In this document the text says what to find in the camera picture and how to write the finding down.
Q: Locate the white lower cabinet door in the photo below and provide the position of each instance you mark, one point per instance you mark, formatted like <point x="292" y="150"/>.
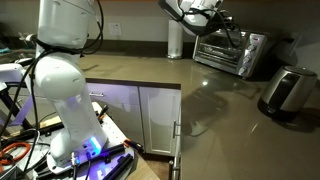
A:
<point x="160" y="111"/>

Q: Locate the white wall outlet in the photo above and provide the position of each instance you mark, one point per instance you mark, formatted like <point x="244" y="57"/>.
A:
<point x="115" y="29"/>

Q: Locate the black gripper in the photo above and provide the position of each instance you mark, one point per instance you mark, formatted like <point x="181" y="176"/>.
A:
<point x="226" y="25"/>

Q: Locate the silver toaster oven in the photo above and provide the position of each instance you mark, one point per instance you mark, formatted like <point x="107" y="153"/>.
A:
<point x="215" y="50"/>

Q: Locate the white paper towel roll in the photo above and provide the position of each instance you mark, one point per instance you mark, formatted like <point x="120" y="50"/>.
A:
<point x="175" y="40"/>

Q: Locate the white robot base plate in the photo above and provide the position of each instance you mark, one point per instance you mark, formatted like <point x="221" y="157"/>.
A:
<point x="110" y="146"/>

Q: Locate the stainless steel electric kettle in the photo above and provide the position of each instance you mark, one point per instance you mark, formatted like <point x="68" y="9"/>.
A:
<point x="287" y="92"/>

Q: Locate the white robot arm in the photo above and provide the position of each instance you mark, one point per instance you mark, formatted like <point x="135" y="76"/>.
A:
<point x="62" y="34"/>

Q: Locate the white cabinet drawer front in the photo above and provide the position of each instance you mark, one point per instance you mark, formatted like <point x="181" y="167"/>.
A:
<point x="124" y="107"/>

